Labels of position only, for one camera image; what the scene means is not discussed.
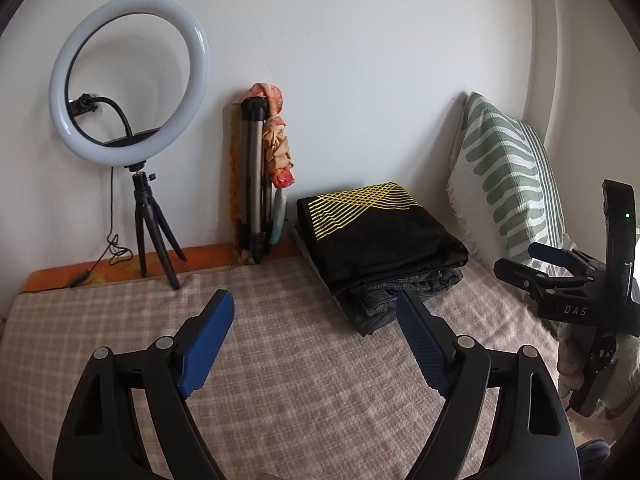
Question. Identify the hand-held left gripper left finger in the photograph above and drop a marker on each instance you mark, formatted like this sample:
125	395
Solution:
207	345

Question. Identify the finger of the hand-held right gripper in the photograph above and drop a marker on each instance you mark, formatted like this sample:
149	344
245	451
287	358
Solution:
515	272
550	255

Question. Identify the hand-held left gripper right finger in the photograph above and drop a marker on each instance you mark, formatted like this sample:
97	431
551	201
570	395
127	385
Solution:
425	345

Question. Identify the black pants with yellow stripes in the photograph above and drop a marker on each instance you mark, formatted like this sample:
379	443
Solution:
390	235

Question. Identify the grey tweed folded pants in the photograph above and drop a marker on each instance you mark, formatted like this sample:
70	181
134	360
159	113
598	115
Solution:
380	295

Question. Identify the dark grey folded garment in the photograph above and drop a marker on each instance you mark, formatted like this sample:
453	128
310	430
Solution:
372	327

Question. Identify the green striped white pillow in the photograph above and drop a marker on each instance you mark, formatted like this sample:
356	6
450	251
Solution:
510	185

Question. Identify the orange bed sheet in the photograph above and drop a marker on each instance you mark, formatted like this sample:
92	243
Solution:
210	257

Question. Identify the pink plaid blanket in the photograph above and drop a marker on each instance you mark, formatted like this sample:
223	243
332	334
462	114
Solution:
300	360

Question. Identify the small black tripod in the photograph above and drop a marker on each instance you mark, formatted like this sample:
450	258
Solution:
142	210

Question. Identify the folded silver tripod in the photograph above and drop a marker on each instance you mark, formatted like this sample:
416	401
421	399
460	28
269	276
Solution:
250	160

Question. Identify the floral folded umbrella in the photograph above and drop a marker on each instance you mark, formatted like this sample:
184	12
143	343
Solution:
277	150

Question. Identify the black gooseneck phone holder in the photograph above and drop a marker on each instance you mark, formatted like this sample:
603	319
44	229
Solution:
120	110

